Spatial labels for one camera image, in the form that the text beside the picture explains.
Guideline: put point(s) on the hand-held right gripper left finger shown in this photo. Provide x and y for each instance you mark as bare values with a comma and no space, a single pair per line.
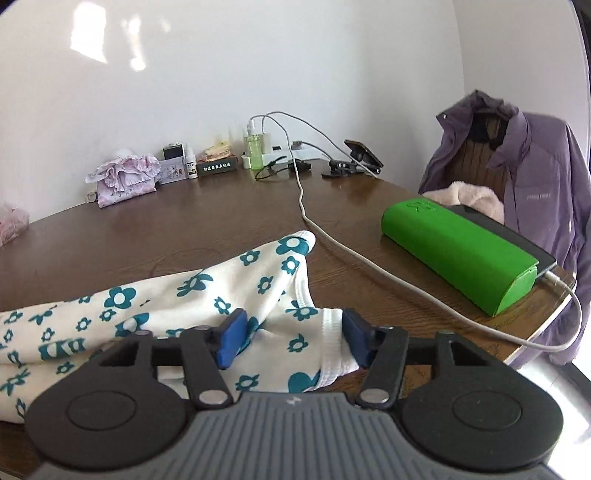
231,337

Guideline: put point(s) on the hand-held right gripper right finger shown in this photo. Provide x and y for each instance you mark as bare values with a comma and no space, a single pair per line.
358,337

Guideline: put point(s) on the white garment with teal flowers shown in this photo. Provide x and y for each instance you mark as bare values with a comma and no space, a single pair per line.
152,300

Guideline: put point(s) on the green case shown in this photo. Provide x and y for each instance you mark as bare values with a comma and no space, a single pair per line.
461,258

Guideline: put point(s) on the black box with white print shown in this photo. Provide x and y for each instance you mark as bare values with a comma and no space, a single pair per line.
217,168

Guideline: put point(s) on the small illustrated white box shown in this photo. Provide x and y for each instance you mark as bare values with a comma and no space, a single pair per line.
173,173

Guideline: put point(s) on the white spray bottle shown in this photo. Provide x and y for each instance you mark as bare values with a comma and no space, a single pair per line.
190,167

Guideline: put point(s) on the white power strip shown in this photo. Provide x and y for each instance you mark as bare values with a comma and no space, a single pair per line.
244,161

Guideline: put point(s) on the pink dotted garment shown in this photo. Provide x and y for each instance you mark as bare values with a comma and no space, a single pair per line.
124,196

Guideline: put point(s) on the pink fluffy cloth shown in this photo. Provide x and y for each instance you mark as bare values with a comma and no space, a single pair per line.
471,198

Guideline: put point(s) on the black smartphone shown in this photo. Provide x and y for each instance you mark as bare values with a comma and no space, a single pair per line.
512,237

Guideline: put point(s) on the smartphone on clip stand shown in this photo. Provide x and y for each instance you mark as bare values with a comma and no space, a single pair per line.
364,152

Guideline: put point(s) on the yellow snack box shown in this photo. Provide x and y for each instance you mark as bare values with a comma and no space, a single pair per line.
219,151

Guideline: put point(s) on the green spray bottle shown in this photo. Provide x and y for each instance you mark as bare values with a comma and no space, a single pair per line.
254,150

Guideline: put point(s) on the small black box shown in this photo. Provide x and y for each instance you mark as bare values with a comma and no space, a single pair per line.
173,151

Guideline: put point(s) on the lilac floral ruffled garment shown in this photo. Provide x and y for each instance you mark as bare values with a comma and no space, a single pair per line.
124,168

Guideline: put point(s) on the white charger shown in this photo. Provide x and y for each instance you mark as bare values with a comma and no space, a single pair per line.
266,141

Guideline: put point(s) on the wooden chair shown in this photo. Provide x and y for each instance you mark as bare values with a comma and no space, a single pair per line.
480,157

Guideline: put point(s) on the purple jacket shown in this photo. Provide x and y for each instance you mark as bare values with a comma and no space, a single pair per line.
540,184

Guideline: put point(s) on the clear plastic bag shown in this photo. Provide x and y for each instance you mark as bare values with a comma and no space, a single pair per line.
11,226

